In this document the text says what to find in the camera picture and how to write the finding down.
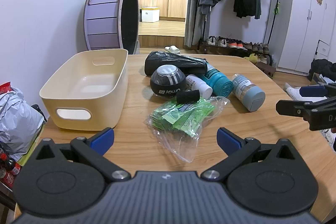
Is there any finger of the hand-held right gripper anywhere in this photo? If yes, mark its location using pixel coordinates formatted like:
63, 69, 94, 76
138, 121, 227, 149
299, 84, 336, 98
276, 99, 315, 117

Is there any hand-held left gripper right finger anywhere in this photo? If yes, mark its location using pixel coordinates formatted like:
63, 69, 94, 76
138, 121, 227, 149
201, 127, 300, 182

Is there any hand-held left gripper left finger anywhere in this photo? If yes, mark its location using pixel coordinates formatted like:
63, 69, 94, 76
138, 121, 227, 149
34, 127, 132, 183

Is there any light blue capped bottle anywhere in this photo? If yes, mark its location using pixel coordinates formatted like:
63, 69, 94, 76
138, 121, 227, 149
231, 73, 266, 112

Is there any clear bag of green packets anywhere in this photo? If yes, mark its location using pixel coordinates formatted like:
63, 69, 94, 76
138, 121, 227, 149
144, 96, 231, 163

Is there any cream plastic storage bin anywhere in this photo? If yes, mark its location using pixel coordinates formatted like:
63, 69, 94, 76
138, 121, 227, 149
39, 49, 129, 131

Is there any black foam cylinder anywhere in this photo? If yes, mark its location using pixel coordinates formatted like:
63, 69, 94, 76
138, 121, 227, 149
176, 91, 200, 104

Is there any teal bottle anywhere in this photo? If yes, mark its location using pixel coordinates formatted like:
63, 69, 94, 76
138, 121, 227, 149
201, 64, 234, 97

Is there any small white bottle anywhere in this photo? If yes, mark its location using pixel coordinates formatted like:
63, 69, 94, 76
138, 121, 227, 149
186, 74, 213, 98

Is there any black gyro ball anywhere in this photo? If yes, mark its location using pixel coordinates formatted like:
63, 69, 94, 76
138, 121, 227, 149
150, 65, 187, 101

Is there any black plastic bag roll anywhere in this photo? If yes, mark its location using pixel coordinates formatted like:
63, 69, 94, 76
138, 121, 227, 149
144, 51, 208, 76

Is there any brown cardboard scratcher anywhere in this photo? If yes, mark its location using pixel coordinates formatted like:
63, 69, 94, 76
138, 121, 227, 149
256, 61, 276, 79

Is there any white wardrobe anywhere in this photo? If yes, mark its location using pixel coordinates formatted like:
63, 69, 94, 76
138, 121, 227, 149
273, 0, 336, 75

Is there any yellow plush toy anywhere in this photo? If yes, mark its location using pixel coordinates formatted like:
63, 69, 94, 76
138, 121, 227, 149
244, 53, 259, 64

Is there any black clothes rack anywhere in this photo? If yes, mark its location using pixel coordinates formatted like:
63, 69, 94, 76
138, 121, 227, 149
198, 0, 284, 57

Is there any silver plastic bag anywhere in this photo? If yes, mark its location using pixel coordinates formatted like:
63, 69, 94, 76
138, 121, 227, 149
0, 88, 45, 161

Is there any row of shoes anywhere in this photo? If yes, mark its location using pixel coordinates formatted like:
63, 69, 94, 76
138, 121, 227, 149
206, 35, 271, 54

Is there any cola bottle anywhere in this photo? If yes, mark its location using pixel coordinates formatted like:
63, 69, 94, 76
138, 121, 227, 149
5, 157, 22, 177

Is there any purple cat wheel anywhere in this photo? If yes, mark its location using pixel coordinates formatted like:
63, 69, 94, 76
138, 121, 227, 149
83, 0, 141, 55

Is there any white foam box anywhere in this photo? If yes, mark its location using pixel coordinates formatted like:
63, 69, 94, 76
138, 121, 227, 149
141, 7, 160, 23

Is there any wooden kitchen base cabinet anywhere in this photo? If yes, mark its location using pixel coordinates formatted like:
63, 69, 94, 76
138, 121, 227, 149
138, 0, 188, 18

